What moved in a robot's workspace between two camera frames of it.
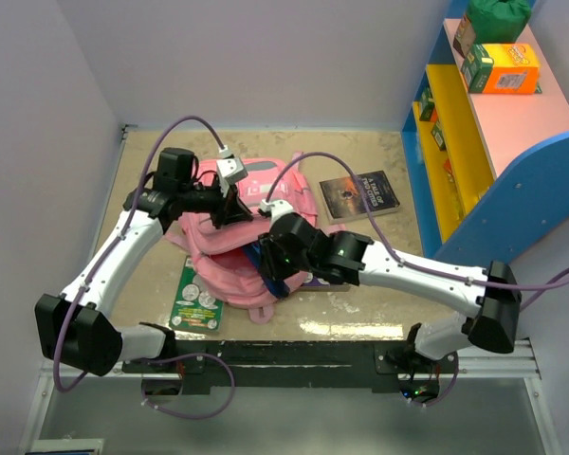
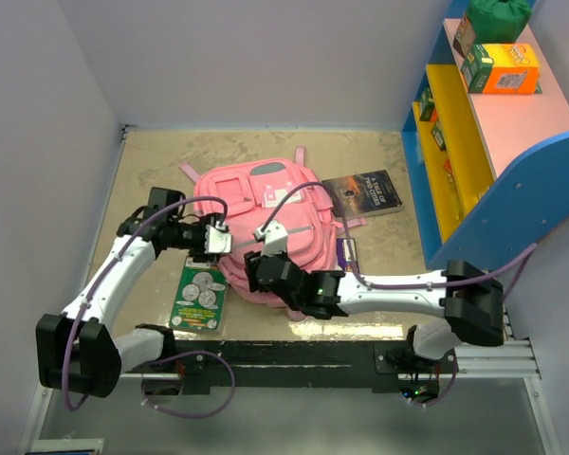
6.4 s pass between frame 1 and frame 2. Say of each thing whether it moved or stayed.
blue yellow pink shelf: stayed
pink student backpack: moved
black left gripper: moved
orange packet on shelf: stayed
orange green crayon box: stayed
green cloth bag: stayed
